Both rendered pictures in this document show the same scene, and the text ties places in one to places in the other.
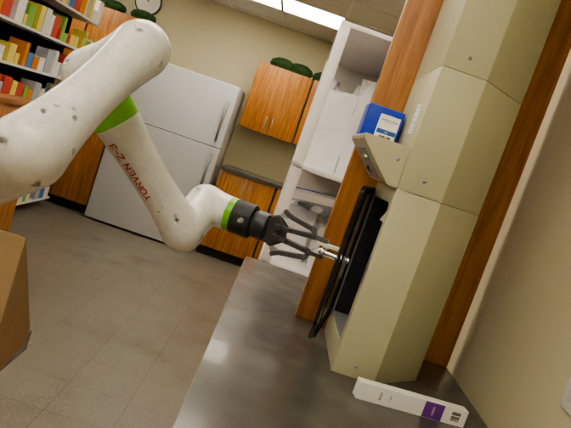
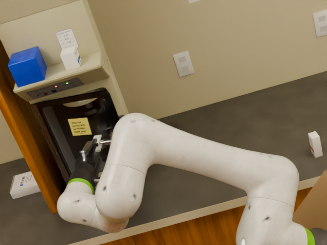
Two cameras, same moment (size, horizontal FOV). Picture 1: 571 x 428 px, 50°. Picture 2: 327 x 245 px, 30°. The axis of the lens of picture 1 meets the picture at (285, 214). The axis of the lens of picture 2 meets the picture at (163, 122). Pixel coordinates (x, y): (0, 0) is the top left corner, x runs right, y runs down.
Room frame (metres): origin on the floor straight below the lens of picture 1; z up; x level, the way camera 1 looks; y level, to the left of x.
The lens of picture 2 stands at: (1.07, 1.78, 2.35)
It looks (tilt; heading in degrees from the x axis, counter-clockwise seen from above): 31 degrees down; 277
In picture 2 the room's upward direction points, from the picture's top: 19 degrees counter-clockwise
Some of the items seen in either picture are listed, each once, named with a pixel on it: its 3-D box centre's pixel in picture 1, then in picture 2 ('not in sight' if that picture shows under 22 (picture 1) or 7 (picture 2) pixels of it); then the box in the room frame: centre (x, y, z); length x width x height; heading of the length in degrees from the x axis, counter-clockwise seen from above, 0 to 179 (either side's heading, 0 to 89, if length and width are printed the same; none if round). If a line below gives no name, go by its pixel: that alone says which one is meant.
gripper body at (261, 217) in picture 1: (270, 228); (87, 169); (1.58, 0.02, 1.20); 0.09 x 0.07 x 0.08; 79
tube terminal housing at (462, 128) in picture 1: (420, 229); (78, 90); (1.60, -0.35, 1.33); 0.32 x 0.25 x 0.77; 1
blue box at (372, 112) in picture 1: (380, 125); (27, 66); (1.69, -0.16, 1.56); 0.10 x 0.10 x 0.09; 1
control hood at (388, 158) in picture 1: (372, 158); (62, 82); (1.59, -0.17, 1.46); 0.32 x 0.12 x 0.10; 1
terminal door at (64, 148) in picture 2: (343, 256); (87, 140); (1.60, -0.18, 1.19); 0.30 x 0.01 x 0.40; 169
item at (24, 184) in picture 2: not in sight; (30, 182); (1.95, -0.36, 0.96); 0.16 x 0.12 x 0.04; 1
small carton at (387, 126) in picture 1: (387, 128); (70, 58); (1.53, -0.17, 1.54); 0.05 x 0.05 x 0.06; 86
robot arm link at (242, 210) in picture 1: (244, 219); (83, 183); (1.59, 0.10, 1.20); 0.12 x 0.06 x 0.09; 169
